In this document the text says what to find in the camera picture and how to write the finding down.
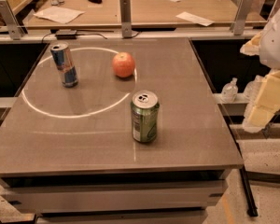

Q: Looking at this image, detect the clear sanitizer bottle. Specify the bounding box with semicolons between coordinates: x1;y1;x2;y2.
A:
221;77;238;103
243;75;263;101

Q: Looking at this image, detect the red orange apple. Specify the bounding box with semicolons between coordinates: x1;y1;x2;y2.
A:
112;52;135;78

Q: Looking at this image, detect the metal bracket post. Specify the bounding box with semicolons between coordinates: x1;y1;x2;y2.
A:
0;0;24;40
119;0;132;38
231;0;253;35

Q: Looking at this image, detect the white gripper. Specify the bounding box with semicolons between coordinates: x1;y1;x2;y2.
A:
240;8;280;133

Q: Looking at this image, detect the middle metal bracket post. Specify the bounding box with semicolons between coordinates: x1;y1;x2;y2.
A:
119;0;132;38

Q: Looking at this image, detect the white paper sheet left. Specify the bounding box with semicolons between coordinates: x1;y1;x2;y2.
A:
35;7;83;24

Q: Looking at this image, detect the green soda can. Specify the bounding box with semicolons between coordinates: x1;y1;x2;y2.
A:
131;91;160;143

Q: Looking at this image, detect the white paper sheet right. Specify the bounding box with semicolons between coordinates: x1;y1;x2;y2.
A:
175;11;214;27

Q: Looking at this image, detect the blue silver redbull can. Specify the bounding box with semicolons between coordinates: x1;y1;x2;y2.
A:
50;43;78;88

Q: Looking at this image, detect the right clear sanitizer bottle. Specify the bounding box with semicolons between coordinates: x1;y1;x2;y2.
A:
243;75;263;101

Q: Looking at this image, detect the left clear sanitizer bottle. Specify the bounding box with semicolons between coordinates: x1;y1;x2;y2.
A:
221;77;238;103

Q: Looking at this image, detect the white drawer cabinet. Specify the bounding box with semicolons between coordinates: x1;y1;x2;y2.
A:
0;169;230;224

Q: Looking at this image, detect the left metal bracket post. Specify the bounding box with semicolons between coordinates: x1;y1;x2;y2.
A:
0;0;24;40

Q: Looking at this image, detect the right metal bracket post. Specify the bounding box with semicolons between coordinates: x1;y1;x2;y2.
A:
231;0;253;35

